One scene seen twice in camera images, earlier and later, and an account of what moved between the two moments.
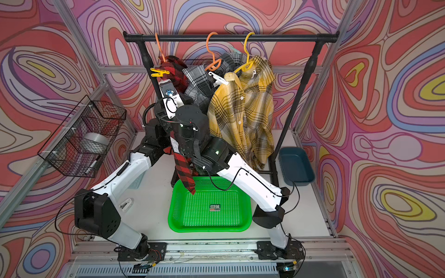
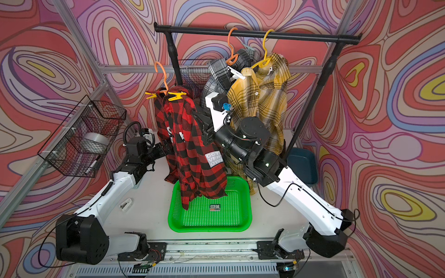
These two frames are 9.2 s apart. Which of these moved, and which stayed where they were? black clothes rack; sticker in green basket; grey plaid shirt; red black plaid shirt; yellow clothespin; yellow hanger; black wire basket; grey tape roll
Moved: red black plaid shirt; yellow clothespin; yellow hanger; black clothes rack; grey plaid shirt
Stayed: sticker in green basket; grey tape roll; black wire basket
